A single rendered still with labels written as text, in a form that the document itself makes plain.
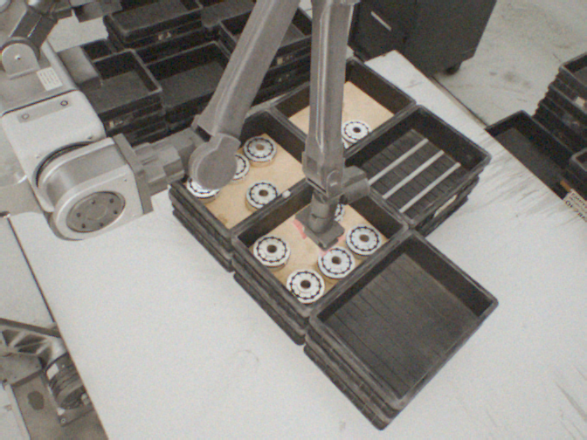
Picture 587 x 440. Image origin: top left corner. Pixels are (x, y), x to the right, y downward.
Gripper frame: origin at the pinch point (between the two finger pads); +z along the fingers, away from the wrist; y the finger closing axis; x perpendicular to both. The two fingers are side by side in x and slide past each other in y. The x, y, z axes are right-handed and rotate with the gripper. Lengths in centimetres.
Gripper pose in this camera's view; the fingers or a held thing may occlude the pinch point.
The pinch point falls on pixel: (314, 244)
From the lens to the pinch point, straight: 131.2
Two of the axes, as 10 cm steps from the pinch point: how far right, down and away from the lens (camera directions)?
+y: -6.7, -6.3, 3.9
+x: -7.4, 5.0, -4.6
